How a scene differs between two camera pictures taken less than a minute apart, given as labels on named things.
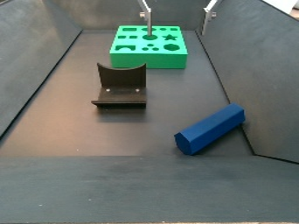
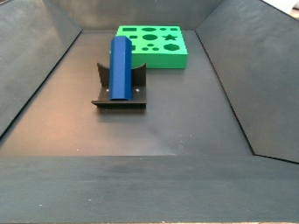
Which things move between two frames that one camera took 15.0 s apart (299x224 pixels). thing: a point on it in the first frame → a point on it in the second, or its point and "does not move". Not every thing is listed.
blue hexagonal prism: x=194 y=137 → x=120 y=68
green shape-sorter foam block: x=161 y=50 does not move
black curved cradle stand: x=122 y=87 does not move
